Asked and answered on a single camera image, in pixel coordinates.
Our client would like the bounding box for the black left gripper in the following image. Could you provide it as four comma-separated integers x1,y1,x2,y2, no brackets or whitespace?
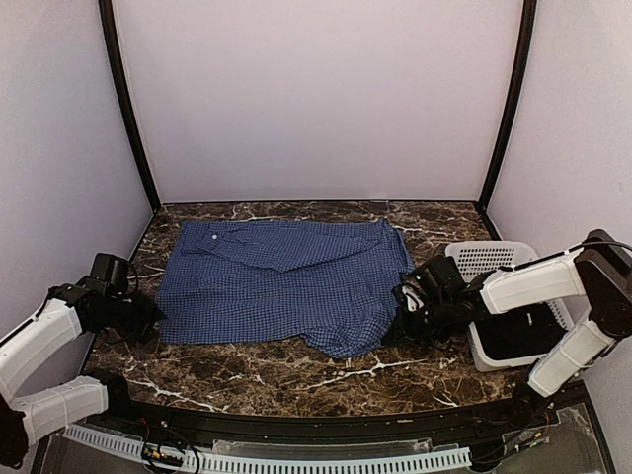
97,289,167,347

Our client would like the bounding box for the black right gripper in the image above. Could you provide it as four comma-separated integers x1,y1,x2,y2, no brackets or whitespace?
381,294,454,348

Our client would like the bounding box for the blue checkered shirt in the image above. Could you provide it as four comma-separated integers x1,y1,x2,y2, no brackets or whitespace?
156,220,414,359

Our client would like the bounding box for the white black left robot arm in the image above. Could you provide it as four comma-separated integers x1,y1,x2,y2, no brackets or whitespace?
1,253,165,469

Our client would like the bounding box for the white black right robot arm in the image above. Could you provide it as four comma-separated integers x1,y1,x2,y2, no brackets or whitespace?
383,229,631,429

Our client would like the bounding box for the white plastic laundry basket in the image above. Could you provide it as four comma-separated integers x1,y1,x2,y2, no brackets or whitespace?
444,240,577,374

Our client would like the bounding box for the black garment in basket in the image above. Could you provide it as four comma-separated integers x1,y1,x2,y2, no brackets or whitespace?
475,303,567,361

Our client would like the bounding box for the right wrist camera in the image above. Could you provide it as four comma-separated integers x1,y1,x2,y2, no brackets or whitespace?
393,283,426,315

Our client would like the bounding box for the black front table rail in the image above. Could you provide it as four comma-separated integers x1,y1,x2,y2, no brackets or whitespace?
88,399,545,446

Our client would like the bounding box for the white slotted cable duct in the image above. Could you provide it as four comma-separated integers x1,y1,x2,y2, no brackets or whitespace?
62,425,472,474

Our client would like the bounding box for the black left corner post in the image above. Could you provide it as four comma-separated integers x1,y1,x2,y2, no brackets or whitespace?
98,0,162,213

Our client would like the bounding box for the black corner post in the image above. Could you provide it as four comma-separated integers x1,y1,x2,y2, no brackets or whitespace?
98,0,162,213
477,0,537,214

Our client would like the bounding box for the black right corner post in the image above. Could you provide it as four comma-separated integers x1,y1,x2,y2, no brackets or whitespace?
477,0,537,214

